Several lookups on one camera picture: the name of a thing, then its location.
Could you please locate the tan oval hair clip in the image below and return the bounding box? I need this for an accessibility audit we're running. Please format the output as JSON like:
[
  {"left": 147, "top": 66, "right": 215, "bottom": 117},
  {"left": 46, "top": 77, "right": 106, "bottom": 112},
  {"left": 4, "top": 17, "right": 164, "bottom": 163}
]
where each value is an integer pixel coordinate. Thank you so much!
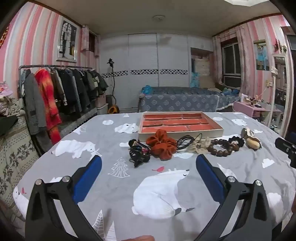
[{"left": 245, "top": 137, "right": 262, "bottom": 150}]

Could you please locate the colourful wall poster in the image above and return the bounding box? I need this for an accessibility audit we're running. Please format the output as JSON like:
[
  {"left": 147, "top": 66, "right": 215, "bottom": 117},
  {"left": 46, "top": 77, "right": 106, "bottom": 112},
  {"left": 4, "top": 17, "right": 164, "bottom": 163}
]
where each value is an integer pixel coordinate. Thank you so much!
[{"left": 254, "top": 40, "right": 270, "bottom": 71}]

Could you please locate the metal clothes rack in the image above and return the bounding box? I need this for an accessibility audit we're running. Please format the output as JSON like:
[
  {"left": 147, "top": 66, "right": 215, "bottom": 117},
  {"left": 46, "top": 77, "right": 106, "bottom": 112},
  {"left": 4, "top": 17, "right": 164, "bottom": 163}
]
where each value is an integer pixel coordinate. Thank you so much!
[{"left": 18, "top": 65, "right": 97, "bottom": 137}]

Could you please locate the bed with blue bedspread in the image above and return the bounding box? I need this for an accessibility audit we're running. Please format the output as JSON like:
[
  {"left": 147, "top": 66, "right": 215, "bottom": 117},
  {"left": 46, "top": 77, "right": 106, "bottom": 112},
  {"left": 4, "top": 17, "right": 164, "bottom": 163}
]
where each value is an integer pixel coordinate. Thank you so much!
[{"left": 138, "top": 86, "right": 241, "bottom": 113}]

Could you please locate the black garment steamer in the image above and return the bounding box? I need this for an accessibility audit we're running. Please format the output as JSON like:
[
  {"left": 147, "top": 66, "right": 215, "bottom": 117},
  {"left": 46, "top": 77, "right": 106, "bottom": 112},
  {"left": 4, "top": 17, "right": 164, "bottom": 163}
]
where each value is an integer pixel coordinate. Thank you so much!
[{"left": 107, "top": 58, "right": 120, "bottom": 114}]

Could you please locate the grey hanging coat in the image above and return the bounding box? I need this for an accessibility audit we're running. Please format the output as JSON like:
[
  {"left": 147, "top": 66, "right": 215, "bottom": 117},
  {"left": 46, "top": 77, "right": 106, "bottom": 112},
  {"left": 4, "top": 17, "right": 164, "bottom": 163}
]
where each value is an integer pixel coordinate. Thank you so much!
[{"left": 23, "top": 70, "right": 48, "bottom": 136}]

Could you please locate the window with white frame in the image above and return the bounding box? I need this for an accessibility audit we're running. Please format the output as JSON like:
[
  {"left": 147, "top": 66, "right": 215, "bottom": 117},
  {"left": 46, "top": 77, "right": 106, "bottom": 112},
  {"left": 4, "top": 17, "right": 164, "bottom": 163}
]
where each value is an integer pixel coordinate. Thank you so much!
[{"left": 221, "top": 43, "right": 242, "bottom": 87}]

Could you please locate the person's left hand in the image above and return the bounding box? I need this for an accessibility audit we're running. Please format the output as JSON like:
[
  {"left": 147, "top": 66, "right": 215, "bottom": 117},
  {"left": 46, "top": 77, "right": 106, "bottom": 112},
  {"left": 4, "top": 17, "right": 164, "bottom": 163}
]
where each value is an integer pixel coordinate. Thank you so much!
[{"left": 128, "top": 235, "right": 155, "bottom": 241}]

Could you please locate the grey polar bear printed blanket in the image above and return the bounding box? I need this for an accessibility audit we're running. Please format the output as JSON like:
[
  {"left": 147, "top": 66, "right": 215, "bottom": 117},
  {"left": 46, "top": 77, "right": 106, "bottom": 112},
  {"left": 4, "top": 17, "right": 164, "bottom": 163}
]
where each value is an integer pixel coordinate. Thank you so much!
[{"left": 13, "top": 112, "right": 296, "bottom": 241}]

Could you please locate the short pink curtain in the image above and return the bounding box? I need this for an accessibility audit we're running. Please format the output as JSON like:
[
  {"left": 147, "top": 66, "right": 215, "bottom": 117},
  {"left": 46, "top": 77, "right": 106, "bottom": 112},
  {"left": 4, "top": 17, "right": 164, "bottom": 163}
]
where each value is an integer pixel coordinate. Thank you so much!
[{"left": 81, "top": 25, "right": 98, "bottom": 56}]

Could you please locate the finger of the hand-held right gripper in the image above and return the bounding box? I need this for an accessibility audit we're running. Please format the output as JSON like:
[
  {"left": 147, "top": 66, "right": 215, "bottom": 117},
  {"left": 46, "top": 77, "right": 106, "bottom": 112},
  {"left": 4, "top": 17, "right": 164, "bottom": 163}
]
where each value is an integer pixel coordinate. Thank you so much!
[{"left": 275, "top": 138, "right": 296, "bottom": 169}]

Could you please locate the row of dark hanging clothes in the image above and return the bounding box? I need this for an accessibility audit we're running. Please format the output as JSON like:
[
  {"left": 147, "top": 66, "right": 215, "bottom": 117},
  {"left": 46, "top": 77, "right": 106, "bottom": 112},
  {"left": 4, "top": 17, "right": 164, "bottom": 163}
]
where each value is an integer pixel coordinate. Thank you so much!
[{"left": 50, "top": 67, "right": 109, "bottom": 115}]

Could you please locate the narrow pink floral curtain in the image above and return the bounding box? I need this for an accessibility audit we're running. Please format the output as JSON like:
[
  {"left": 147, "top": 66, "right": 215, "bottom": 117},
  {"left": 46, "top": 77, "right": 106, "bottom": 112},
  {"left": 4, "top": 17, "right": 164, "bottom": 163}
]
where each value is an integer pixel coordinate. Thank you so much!
[{"left": 212, "top": 35, "right": 224, "bottom": 84}]

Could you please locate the white wardrobe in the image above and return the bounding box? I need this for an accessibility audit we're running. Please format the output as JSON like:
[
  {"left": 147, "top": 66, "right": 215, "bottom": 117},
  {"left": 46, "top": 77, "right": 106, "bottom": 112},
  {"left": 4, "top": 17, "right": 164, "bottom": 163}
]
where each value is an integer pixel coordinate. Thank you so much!
[{"left": 99, "top": 32, "right": 213, "bottom": 110}]

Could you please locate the pink hat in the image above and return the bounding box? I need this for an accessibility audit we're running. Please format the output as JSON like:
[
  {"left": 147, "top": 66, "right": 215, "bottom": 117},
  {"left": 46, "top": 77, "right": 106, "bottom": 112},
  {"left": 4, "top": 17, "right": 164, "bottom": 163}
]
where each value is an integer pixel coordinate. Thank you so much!
[{"left": 0, "top": 81, "right": 13, "bottom": 97}]

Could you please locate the beige flower hair clip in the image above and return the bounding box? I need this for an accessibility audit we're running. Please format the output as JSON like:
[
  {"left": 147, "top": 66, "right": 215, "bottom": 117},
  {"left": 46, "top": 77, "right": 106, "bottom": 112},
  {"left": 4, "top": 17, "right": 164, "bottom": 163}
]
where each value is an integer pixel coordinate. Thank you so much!
[{"left": 187, "top": 137, "right": 212, "bottom": 154}]

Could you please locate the black cord necklace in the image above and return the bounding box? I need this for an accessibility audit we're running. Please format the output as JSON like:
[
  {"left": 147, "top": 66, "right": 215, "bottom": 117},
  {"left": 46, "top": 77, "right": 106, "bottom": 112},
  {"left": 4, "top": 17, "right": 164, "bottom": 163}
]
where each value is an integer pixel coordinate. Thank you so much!
[{"left": 177, "top": 134, "right": 203, "bottom": 151}]

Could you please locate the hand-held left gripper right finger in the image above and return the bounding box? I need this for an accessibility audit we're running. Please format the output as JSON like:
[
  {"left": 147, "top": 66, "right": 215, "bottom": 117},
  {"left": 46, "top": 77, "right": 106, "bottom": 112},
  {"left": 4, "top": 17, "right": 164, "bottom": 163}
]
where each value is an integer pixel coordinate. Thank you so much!
[{"left": 193, "top": 154, "right": 277, "bottom": 241}]

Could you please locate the black scrunchie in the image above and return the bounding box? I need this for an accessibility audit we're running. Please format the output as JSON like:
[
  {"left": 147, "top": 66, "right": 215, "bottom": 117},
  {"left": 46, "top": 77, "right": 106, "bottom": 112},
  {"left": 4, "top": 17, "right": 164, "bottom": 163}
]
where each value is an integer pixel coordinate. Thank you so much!
[{"left": 228, "top": 136, "right": 245, "bottom": 148}]

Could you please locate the brown wooden bead bracelet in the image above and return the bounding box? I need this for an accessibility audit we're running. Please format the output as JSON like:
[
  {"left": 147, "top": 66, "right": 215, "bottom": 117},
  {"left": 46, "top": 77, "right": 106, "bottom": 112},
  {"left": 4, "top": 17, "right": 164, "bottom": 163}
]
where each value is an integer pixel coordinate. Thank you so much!
[{"left": 206, "top": 138, "right": 240, "bottom": 157}]

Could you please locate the pink storage box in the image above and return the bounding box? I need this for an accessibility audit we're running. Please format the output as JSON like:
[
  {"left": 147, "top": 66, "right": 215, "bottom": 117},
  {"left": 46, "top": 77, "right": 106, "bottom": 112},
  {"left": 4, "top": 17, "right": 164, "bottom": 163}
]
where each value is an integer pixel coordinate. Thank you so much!
[{"left": 96, "top": 94, "right": 107, "bottom": 107}]

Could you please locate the floral patterned furniture cover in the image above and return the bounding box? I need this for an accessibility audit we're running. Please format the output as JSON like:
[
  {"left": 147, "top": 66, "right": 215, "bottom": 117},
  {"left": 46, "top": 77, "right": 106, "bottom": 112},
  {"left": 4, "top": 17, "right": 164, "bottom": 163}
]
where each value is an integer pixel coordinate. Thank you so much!
[{"left": 0, "top": 97, "right": 40, "bottom": 209}]

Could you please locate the white framed standing mirror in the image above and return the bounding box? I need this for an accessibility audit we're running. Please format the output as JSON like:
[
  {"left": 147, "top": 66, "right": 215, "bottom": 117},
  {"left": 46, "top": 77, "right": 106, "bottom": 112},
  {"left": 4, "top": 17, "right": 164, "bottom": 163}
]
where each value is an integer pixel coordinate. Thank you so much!
[{"left": 271, "top": 54, "right": 292, "bottom": 130}]

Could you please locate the orange fabric scrunchie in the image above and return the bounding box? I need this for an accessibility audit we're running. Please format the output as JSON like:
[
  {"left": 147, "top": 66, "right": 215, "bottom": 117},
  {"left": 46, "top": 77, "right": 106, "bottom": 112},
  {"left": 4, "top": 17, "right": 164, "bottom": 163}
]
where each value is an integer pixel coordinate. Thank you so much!
[{"left": 146, "top": 129, "right": 178, "bottom": 161}]

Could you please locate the red compartment jewelry tray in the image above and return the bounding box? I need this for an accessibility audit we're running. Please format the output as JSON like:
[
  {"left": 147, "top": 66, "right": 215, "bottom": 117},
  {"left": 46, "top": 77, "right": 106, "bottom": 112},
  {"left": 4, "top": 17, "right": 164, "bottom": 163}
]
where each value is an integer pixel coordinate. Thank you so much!
[{"left": 138, "top": 111, "right": 224, "bottom": 141}]

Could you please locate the framed black and white wall poster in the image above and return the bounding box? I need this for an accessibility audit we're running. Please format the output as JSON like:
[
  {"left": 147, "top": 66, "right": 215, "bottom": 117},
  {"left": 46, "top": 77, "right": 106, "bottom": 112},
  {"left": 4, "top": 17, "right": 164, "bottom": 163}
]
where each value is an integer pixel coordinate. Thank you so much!
[{"left": 57, "top": 20, "right": 77, "bottom": 63}]

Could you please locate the pink nightstand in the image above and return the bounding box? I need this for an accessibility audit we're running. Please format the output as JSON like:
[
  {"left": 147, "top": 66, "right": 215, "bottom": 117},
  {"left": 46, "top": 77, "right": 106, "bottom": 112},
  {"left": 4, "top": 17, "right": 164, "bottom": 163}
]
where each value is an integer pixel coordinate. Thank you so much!
[{"left": 233, "top": 101, "right": 282, "bottom": 121}]

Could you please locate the dark cloth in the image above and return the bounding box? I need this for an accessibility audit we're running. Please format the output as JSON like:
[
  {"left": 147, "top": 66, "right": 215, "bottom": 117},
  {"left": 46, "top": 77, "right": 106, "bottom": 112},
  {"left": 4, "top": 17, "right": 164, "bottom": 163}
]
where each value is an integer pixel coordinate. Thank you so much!
[{"left": 0, "top": 115, "right": 18, "bottom": 136}]

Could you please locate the orange red hanging robe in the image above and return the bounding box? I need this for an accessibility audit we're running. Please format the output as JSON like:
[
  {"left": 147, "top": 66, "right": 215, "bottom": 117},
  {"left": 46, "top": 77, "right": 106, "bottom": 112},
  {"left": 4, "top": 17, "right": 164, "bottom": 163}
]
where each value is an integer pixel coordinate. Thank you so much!
[{"left": 35, "top": 69, "right": 62, "bottom": 144}]

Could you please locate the black hair claw clip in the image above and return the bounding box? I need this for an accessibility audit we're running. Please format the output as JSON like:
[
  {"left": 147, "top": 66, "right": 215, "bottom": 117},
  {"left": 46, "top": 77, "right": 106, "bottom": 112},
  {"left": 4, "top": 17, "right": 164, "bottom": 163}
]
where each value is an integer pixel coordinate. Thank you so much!
[{"left": 129, "top": 148, "right": 151, "bottom": 168}]

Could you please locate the blue hanging cloth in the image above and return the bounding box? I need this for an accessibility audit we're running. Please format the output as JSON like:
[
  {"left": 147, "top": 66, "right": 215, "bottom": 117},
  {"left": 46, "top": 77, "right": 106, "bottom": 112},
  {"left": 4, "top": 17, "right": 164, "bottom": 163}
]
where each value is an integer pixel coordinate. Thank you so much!
[{"left": 191, "top": 72, "right": 201, "bottom": 88}]

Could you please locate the white floor stand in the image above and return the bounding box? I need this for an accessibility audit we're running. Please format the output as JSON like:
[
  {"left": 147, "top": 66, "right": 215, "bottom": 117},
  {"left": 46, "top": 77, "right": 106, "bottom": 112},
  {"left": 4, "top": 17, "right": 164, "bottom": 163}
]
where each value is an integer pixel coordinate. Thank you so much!
[{"left": 270, "top": 66, "right": 278, "bottom": 127}]

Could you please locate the red flower wall decoration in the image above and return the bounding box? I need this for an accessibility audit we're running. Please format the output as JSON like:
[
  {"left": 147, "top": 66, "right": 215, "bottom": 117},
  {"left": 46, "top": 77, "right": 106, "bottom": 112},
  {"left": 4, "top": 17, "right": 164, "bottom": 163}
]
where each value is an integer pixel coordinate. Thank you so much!
[{"left": 274, "top": 38, "right": 287, "bottom": 53}]

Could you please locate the white storage box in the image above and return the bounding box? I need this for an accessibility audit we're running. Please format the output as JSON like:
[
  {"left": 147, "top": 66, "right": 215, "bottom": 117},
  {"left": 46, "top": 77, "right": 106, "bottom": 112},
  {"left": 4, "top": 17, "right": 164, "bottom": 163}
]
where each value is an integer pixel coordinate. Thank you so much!
[{"left": 97, "top": 103, "right": 109, "bottom": 115}]

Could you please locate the wide pink floral curtain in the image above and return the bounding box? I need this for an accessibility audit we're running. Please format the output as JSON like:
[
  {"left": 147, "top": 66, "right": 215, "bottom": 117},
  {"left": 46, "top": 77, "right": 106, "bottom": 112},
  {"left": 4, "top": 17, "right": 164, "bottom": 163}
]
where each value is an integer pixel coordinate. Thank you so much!
[{"left": 236, "top": 24, "right": 252, "bottom": 93}]

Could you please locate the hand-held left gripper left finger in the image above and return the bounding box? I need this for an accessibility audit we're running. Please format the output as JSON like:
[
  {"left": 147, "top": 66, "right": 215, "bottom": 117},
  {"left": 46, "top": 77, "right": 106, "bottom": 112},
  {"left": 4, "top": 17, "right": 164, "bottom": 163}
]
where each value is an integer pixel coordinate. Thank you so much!
[{"left": 25, "top": 155, "right": 109, "bottom": 241}]

